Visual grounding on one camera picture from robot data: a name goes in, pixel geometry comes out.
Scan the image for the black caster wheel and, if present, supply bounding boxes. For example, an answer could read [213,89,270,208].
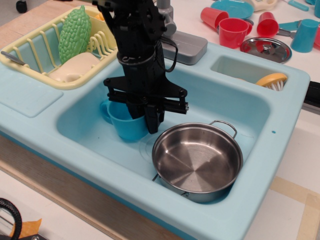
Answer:
[15,0,28,14]

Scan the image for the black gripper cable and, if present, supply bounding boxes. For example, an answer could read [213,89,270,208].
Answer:
[159,37,179,73]

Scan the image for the red tumbler lying right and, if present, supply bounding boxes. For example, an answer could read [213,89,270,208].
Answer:
[256,11,279,38]

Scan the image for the grey toy faucet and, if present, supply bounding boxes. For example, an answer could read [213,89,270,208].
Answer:
[156,0,208,65]

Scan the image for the red tumbler lying left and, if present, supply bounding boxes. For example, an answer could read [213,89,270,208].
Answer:
[200,7,229,30]

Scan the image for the steel pot lid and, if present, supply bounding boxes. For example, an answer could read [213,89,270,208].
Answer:
[240,37,292,64]

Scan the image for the blue plastic utensil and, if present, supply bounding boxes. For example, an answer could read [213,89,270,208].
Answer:
[286,0,309,12]

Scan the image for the black braided cable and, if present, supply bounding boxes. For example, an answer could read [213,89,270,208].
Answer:
[0,197,23,238]

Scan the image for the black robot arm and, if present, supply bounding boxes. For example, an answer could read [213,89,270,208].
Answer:
[92,0,189,134]

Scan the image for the cream toy appliance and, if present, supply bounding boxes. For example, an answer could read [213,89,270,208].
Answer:
[246,0,278,12]

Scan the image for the stainless steel pan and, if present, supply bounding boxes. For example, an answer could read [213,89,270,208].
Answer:
[152,122,244,203]

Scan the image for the grey metal spoon handle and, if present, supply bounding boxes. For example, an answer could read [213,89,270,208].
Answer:
[0,51,29,68]

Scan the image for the black clamp at right edge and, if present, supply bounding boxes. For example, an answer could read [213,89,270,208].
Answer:
[304,81,320,108]

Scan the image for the blue plastic plate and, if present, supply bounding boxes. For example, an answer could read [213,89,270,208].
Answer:
[210,0,254,20]

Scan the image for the green bitter melon toy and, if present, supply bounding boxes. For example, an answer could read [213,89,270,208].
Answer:
[58,5,92,65]

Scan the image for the blue upside-down cup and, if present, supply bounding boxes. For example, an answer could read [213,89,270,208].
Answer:
[290,19,320,53]

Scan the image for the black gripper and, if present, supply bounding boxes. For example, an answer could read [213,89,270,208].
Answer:
[103,56,189,134]

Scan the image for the orange tape piece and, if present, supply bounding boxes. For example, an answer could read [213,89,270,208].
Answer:
[18,218,42,239]

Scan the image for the yellow dish brush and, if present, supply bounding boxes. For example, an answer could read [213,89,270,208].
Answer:
[256,73,288,92]

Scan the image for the yellow dish drying rack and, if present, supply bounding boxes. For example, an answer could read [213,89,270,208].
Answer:
[0,6,118,90]

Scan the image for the blue plastic cup with handle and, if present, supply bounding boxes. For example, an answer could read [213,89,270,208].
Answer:
[99,99,149,141]

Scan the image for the cream plastic soap piece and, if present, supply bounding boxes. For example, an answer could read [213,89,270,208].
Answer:
[48,52,100,83]

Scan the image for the orange toy utensil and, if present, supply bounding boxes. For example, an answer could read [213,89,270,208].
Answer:
[95,12,105,21]

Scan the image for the red cup with handle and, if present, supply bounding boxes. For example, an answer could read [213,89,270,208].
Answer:
[218,18,253,49]

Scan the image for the red tumbler lying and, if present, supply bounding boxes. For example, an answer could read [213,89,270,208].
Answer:
[200,7,229,30]
[256,11,279,38]

